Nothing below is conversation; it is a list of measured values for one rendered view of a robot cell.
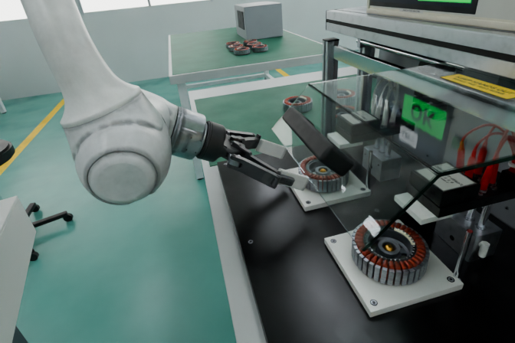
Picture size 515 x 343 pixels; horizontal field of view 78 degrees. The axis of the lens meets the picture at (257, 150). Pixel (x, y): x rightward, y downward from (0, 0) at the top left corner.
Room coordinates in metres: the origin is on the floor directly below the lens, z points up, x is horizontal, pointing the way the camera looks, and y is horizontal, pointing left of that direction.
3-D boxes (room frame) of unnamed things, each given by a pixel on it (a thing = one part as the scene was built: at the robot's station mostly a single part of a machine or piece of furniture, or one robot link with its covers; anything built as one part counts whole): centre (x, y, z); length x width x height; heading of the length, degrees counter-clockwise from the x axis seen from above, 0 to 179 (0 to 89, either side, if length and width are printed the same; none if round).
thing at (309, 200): (0.60, -0.14, 0.78); 0.15 x 0.15 x 0.01; 12
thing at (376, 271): (0.36, -0.19, 0.80); 0.11 x 0.11 x 0.04
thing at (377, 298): (0.36, -0.19, 0.78); 0.15 x 0.15 x 0.01; 12
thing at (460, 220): (0.39, -0.33, 0.80); 0.08 x 0.05 x 0.06; 12
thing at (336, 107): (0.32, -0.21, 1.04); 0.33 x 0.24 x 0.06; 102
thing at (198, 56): (2.85, 0.11, 0.37); 1.85 x 1.10 x 0.75; 12
